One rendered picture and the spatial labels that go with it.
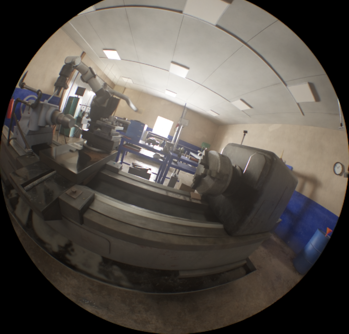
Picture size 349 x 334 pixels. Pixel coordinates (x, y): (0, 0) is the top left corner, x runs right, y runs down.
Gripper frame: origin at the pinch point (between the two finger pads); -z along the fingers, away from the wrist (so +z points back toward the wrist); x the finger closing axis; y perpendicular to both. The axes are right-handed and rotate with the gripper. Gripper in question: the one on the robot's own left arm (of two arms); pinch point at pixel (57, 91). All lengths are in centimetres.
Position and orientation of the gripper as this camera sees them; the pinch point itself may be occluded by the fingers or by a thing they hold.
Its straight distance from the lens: 95.3
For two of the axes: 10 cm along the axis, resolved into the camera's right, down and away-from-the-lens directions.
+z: 3.7, -9.1, -1.7
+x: 9.3, 3.6, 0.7
